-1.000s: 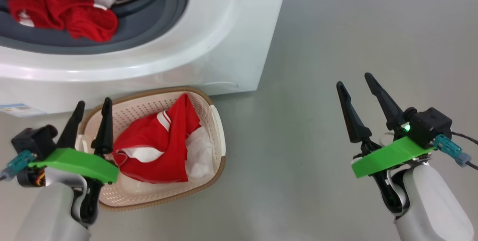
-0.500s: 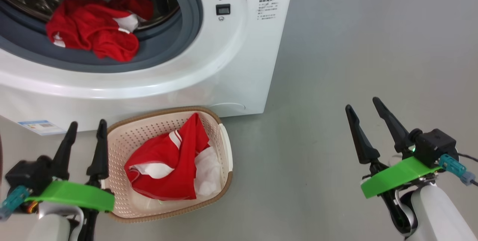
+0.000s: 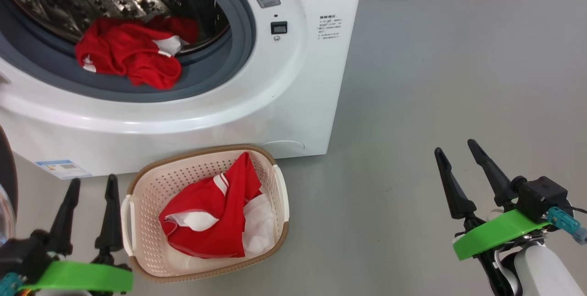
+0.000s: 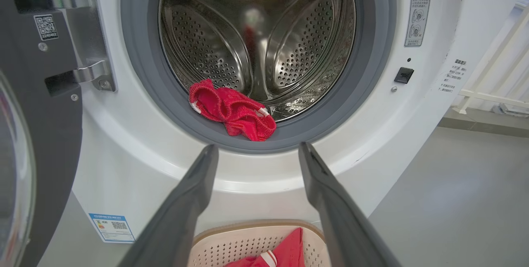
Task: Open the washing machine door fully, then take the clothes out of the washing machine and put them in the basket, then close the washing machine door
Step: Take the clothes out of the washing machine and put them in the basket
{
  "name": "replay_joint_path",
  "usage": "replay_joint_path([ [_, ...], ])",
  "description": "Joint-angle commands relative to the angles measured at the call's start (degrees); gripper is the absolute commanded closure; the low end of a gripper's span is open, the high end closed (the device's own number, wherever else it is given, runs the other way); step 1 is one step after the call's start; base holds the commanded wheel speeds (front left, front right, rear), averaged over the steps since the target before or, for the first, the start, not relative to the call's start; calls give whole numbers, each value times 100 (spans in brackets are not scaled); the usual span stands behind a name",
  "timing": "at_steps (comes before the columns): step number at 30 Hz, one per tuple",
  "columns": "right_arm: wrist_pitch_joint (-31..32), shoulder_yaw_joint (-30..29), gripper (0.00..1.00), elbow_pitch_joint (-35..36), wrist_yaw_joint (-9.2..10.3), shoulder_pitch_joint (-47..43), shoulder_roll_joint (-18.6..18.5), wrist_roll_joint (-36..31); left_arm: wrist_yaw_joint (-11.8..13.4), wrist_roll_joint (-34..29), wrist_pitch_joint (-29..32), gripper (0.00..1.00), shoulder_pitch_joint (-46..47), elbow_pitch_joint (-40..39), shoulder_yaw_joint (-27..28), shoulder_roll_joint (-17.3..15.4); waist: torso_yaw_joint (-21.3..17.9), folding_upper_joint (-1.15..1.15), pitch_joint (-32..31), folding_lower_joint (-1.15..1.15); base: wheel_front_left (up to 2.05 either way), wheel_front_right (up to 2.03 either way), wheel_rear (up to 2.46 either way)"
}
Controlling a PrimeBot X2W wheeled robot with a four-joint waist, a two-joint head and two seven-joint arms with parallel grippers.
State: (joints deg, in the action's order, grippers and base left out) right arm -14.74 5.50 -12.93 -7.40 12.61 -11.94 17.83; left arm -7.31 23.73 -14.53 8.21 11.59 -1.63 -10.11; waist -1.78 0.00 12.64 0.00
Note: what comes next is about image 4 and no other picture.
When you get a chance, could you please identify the white washing machine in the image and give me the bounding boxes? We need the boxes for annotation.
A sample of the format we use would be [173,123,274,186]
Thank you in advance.
[37,0,522,267]

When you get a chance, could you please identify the beige perforated laundry basket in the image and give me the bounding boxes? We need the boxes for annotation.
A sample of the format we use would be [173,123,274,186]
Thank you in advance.
[188,219,332,267]

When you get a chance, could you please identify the small red knit garment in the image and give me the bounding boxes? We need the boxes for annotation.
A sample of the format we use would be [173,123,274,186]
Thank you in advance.
[188,78,277,142]

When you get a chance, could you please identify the steel perforated drum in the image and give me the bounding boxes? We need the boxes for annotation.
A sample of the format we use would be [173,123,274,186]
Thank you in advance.
[158,0,357,124]

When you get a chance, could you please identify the grey rubber door gasket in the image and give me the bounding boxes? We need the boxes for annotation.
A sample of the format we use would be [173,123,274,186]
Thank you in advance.
[120,0,398,154]

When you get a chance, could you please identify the black door latch socket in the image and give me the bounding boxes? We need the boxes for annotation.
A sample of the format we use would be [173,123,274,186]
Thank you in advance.
[393,67,415,85]

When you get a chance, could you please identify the white QR code sticker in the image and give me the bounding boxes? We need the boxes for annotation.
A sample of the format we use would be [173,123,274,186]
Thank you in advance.
[33,14,60,41]

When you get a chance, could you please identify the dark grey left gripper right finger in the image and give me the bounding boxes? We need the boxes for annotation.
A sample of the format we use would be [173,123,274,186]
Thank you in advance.
[298,142,400,267]

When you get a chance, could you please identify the silver door hinge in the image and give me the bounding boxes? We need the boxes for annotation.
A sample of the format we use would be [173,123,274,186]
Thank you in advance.
[45,0,118,93]

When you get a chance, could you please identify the red and white garment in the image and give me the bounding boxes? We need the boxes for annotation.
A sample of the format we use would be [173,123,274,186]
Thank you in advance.
[224,227,306,267]

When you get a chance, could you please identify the white metal railing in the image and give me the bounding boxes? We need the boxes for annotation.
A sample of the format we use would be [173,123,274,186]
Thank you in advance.
[452,0,529,115]

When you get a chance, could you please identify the dark grey round washer door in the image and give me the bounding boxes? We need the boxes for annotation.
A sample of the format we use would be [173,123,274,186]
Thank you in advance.
[0,0,83,267]

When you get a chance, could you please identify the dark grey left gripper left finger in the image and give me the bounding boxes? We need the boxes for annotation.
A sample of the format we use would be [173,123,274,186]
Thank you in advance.
[117,144,219,267]

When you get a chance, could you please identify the printed instruction text label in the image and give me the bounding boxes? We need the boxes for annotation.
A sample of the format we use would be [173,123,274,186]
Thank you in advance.
[438,58,468,94]

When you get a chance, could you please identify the blue energy label sticker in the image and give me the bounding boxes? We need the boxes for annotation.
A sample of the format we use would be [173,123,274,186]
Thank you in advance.
[88,213,136,244]

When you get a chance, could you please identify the grey warning sticker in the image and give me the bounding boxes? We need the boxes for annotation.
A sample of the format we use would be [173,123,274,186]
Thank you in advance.
[404,0,433,48]

